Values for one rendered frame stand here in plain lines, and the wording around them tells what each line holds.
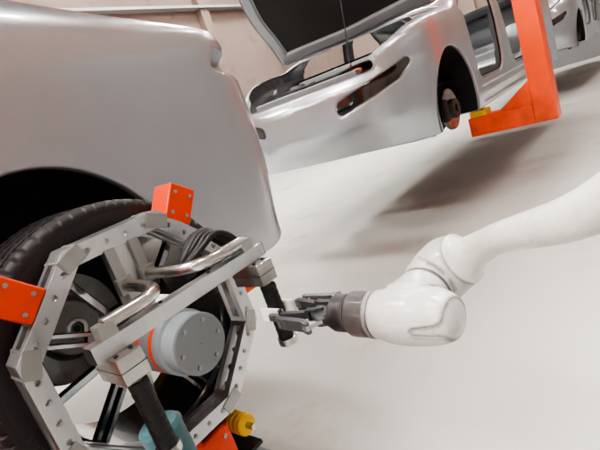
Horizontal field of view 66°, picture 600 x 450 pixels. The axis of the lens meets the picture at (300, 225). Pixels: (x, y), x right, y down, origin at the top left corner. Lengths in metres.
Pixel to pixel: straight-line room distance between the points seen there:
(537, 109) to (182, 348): 3.66
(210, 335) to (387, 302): 0.39
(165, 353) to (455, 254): 0.59
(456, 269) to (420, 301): 0.12
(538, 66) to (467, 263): 3.37
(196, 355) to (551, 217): 0.69
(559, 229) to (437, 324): 0.24
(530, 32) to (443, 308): 3.52
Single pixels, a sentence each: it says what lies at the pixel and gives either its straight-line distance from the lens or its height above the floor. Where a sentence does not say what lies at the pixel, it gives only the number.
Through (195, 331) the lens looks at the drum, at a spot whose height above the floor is 0.88.
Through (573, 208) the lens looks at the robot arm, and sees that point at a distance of 0.65.
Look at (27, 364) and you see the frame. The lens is 1.00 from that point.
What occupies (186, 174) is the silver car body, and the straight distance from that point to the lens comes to 1.65.
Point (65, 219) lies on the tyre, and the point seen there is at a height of 1.17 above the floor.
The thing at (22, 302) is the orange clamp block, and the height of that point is 1.06.
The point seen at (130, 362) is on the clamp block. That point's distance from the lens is 0.83.
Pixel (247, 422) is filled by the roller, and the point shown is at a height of 0.52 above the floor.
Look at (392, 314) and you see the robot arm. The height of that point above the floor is 0.86.
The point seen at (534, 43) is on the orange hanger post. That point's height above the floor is 1.12.
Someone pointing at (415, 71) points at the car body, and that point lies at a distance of 3.43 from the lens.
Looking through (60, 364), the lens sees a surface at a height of 0.77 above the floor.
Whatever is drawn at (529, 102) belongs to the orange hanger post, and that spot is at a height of 0.69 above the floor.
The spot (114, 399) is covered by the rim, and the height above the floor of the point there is 0.74.
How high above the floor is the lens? 1.22
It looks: 13 degrees down
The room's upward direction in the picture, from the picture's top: 19 degrees counter-clockwise
